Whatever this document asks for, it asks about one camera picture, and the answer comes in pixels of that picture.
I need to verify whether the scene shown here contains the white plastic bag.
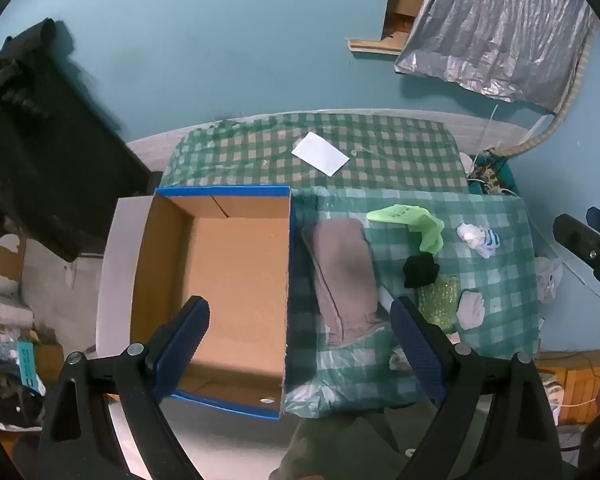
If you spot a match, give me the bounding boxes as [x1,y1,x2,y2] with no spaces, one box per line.
[534,255,563,305]

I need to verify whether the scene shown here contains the patterned cloth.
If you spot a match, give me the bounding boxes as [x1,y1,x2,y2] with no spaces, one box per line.
[472,152,511,196]

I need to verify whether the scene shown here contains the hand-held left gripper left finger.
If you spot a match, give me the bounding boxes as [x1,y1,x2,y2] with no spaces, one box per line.
[39,296,211,480]

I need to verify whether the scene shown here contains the wooden stool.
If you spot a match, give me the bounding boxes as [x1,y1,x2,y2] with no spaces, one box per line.
[537,352,600,423]

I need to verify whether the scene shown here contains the black sock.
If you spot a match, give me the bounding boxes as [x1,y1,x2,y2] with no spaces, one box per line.
[403,253,440,289]

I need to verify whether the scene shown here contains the green checkered fabric tablecloth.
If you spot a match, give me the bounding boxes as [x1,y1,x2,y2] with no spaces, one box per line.
[160,112,473,196]

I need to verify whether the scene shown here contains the glittery green cloth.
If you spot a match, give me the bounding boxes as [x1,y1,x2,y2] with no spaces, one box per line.
[417,276,461,333]

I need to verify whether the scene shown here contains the green checkered plastic tablecloth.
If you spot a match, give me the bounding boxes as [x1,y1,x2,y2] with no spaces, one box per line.
[282,187,543,418]

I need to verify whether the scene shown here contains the wooden board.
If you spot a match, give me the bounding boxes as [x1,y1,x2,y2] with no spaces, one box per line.
[347,37,403,56]

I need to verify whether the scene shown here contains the blue-rimmed cardboard box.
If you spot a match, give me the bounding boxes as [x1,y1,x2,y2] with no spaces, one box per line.
[130,186,292,420]

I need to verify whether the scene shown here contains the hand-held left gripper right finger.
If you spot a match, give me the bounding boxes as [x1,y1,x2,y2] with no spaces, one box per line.
[387,296,563,480]

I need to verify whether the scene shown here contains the grey cloth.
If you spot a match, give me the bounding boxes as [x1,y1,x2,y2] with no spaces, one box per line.
[300,218,396,348]

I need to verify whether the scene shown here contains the white blue striped sock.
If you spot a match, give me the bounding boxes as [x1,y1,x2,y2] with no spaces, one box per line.
[456,222,501,259]

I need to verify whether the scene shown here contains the brown cardboard box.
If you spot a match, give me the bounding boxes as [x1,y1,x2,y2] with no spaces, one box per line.
[387,0,426,18]

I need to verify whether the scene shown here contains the person's olive pants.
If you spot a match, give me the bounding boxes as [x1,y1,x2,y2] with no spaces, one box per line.
[270,402,461,480]

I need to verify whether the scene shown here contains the light green cloth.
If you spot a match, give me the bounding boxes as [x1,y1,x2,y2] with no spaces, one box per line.
[366,204,446,255]

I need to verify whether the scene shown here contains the blue carton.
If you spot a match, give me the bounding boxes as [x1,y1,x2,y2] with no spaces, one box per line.
[16,340,46,393]

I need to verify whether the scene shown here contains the beige corrugated hose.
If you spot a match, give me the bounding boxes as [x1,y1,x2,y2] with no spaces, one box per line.
[510,25,596,158]

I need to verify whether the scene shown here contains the silver tarp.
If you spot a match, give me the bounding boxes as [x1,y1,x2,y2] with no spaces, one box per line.
[394,0,598,113]

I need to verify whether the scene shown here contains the white paper sheet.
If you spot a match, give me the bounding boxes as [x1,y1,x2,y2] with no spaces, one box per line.
[291,132,351,177]

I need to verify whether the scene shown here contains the plain white sock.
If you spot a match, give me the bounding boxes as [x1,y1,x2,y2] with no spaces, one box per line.
[456,290,486,331]

